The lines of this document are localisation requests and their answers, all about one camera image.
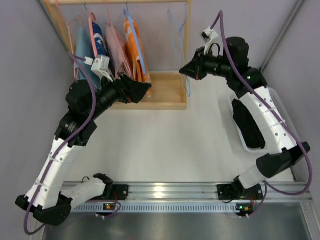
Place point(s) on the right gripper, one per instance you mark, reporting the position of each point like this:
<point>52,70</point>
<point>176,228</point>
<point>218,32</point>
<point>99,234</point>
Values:
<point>200,66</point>

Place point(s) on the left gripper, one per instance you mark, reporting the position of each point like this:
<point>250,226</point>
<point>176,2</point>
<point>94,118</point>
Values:
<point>124,90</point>

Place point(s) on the orange white trousers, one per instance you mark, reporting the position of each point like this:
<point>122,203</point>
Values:
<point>139,66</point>

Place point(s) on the thin blue wire hanger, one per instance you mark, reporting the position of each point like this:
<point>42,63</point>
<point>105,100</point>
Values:
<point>172,23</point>

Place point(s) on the thick blue plastic hanger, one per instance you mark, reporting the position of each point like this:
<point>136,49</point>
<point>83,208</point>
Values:
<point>128,15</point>

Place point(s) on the black trousers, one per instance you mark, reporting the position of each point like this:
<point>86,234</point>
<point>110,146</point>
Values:
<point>252,135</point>

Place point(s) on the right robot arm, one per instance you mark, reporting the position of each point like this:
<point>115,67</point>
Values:
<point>254,111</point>

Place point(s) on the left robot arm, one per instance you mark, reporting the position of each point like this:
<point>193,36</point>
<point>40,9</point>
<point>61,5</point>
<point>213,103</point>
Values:
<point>46,200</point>

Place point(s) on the pink trousers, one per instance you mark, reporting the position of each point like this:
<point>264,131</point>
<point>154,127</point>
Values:
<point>120,57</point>

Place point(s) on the blue patterned trousers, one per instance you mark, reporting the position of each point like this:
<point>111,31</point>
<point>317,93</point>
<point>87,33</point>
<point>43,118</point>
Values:
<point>99,41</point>

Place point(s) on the light blue trousers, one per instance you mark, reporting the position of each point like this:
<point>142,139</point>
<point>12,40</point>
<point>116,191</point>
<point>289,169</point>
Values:
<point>84,49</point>

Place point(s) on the thick pink plastic hanger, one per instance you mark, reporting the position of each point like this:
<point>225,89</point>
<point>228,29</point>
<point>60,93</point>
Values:
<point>91,19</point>

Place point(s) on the wooden clothes rack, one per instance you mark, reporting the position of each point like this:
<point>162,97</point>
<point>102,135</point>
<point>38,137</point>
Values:
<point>169,90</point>

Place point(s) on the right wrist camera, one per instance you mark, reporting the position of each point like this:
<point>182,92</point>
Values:
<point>210,37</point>

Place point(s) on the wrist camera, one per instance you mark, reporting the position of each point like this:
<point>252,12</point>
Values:
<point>210,37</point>
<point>100,66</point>

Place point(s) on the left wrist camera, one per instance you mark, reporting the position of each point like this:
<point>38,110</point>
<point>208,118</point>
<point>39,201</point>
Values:
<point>100,66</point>

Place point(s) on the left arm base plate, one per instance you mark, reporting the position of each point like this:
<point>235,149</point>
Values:
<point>119,192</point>

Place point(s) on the aluminium mounting rail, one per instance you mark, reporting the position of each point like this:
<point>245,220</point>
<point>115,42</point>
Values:
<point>188,197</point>

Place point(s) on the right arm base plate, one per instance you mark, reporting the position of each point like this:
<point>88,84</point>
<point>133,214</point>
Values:
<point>231,192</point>

